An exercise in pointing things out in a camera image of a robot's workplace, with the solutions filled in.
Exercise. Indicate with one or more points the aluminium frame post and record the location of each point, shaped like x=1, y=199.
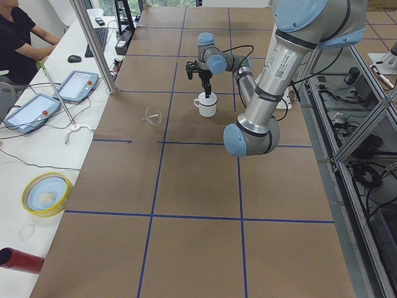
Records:
x=88, y=30

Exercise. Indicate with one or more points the black computer mouse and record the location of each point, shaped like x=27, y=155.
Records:
x=74, y=59

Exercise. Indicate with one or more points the black power adapter box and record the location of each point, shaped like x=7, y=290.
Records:
x=123, y=43

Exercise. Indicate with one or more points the metal reacher grabber stick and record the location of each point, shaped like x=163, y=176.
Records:
x=74, y=126

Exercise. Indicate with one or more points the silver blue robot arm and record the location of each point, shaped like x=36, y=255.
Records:
x=301, y=27

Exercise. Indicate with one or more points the red cylinder bottle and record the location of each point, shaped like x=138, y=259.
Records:
x=21, y=261

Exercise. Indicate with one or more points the black keyboard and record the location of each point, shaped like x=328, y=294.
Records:
x=101, y=35

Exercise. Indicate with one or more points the white ceramic lid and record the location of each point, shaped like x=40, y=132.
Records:
x=207, y=101

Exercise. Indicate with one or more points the light blue plate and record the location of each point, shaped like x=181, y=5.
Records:
x=46, y=193

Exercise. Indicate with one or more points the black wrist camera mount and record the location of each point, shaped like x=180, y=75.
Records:
x=191, y=68

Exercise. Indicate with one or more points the white enamel mug blue rim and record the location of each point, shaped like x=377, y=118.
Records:
x=205, y=111

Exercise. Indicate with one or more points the yellow tape roll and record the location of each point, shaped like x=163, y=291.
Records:
x=57, y=208

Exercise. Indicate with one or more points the blue teach pendant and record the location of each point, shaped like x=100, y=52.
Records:
x=33, y=114
x=77, y=86

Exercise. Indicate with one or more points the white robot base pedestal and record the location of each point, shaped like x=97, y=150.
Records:
x=285, y=101

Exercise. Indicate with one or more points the aluminium side rack frame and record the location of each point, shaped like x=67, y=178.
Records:
x=350, y=101

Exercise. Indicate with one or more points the black handheld device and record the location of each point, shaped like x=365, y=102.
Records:
x=99, y=21

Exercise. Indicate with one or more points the near blue teach pendant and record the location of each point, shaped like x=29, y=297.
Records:
x=33, y=114

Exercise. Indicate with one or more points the far blue teach pendant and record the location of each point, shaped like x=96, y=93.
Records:
x=77, y=86

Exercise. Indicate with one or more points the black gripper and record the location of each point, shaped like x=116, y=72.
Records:
x=203, y=74

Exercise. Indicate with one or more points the person in black shirt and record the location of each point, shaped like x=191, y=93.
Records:
x=18, y=56

